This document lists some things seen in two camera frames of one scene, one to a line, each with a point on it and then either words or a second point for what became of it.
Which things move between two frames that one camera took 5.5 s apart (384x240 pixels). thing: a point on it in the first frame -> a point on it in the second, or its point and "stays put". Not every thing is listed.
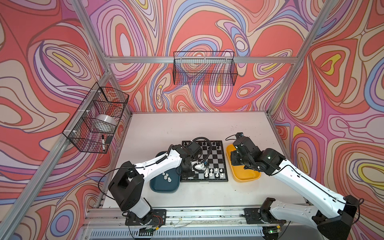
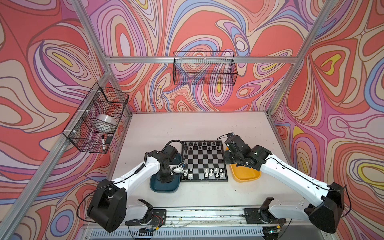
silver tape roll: (106, 119) stays put
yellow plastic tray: (239, 174) stays put
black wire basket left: (93, 126) stays put
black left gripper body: (188, 172) -> (166, 176)
